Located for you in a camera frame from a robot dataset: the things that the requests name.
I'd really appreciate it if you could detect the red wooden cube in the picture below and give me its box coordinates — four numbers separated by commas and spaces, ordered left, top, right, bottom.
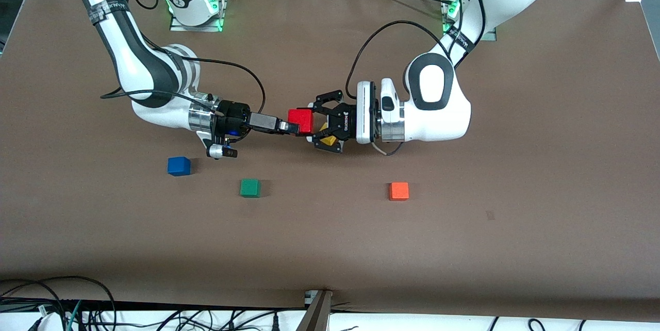
288, 109, 314, 135

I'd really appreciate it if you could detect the blue wooden cube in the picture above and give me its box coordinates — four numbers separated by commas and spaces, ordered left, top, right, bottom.
167, 157, 191, 177

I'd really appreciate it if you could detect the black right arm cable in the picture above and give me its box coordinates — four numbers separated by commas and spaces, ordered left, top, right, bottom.
100, 0, 266, 115

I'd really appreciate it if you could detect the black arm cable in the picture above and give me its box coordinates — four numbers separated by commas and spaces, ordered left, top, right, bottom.
346, 0, 488, 100
100, 0, 266, 115

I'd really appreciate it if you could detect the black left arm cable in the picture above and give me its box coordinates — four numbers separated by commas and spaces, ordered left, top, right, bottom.
346, 0, 488, 100

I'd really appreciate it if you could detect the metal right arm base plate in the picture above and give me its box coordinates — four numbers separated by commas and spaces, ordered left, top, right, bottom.
170, 0, 225, 32

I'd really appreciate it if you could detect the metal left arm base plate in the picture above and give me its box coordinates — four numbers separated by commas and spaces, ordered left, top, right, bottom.
442, 0, 499, 41

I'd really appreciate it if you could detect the grey metal post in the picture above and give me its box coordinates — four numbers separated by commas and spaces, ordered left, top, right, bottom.
296, 290, 334, 331

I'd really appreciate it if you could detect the black cable tray bar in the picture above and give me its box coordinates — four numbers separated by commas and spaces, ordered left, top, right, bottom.
0, 297, 306, 316

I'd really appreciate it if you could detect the black looped cable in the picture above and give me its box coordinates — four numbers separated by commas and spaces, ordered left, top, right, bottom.
0, 276, 117, 331

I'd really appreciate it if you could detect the green cable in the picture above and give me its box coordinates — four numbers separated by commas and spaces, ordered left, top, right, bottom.
66, 301, 83, 331

